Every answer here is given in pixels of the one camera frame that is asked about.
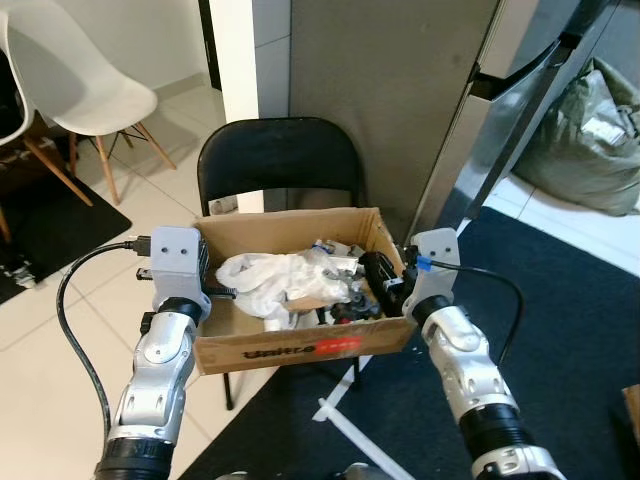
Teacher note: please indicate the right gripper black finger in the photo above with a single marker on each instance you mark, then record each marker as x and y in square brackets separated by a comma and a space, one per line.
[376, 272]

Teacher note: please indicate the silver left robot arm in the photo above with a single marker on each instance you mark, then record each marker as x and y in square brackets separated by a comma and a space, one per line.
[160, 360]

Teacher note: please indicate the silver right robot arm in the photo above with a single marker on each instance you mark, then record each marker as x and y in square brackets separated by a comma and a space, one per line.
[475, 375]

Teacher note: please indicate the red black trash piece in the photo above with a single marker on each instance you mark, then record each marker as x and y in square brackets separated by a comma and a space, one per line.
[350, 310]

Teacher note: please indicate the white crumpled plastic bag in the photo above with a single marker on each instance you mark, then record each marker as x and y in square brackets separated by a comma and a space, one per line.
[275, 278]

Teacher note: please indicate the brown cardboard box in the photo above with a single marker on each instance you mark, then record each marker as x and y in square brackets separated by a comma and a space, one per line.
[300, 348]

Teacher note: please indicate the black folding chair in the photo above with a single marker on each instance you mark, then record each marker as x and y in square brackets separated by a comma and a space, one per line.
[280, 160]

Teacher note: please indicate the white floor tape strip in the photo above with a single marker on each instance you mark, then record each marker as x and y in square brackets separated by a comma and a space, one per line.
[350, 435]

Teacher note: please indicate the black floor mat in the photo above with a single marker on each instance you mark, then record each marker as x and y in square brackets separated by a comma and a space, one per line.
[50, 235]

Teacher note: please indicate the grey right robot foot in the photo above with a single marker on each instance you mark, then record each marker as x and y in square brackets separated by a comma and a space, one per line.
[370, 472]

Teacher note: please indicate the grey robot foot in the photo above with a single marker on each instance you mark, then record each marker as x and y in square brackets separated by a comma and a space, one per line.
[370, 472]
[232, 476]

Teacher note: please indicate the dark blue rug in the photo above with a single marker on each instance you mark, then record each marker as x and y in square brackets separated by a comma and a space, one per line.
[570, 380]

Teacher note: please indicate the grey left robot foot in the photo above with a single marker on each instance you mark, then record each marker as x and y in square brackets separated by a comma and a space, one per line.
[232, 476]

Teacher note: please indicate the stainless steel fridge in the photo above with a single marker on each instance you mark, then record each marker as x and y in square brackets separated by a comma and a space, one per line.
[540, 110]

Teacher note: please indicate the white shell chair wooden legs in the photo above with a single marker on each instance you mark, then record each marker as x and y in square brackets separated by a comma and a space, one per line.
[80, 75]
[12, 110]

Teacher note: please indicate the green fabric bag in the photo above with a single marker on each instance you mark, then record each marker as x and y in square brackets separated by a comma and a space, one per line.
[590, 150]

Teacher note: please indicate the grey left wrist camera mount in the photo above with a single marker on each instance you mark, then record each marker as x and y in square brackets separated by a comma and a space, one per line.
[175, 255]

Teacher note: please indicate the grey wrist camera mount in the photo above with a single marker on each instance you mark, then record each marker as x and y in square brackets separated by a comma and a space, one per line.
[175, 255]
[435, 262]

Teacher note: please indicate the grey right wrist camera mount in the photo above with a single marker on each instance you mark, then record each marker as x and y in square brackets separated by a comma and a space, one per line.
[435, 262]

